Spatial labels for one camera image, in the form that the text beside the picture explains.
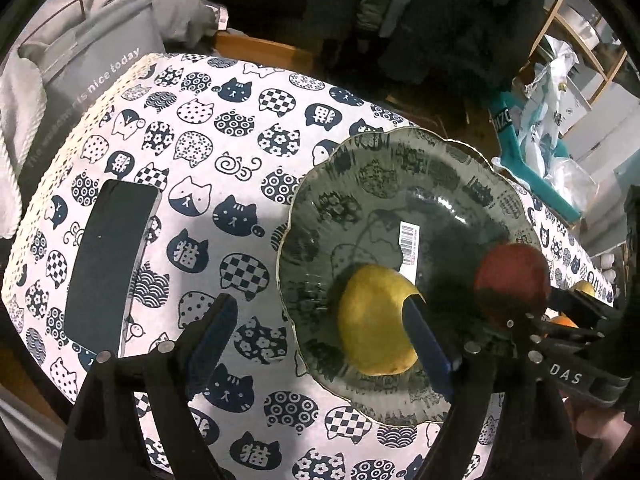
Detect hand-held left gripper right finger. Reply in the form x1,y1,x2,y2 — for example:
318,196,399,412
400,296,583,480

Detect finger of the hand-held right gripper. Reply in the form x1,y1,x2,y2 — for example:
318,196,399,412
502,312,608,357
547,285,621,323

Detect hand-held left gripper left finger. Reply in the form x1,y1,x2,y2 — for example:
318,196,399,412
62,292,240,480

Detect small yellow pear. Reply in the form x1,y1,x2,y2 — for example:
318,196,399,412
337,264,426,376

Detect red apple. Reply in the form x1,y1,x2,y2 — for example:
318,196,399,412
474,244,551,331

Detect scalloped glass plate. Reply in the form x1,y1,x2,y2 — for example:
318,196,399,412
276,127,543,427

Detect barcode sticker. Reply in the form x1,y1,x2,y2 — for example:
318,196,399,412
397,220,421,283

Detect clear plastic bag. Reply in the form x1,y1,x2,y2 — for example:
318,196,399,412
542,160,598,211

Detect black smartphone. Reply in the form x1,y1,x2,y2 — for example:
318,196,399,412
63,179,163,358

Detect cat print tablecloth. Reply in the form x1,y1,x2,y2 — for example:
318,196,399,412
2,52,616,480

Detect white patterned box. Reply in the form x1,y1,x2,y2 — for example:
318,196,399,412
562,67,638,161

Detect teal storage box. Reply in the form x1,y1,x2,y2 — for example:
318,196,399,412
490,92,583,221

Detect wooden stool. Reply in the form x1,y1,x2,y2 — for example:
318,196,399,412
215,30,326,76

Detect wooden shelf rack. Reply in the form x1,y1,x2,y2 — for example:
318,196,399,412
525,0,631,106

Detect grey fabric laundry bag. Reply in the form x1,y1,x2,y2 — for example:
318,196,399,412
0,0,166,201

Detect black coat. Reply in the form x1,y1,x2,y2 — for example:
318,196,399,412
305,0,551,86

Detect grey jacket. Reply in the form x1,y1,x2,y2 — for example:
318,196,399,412
150,0,231,46

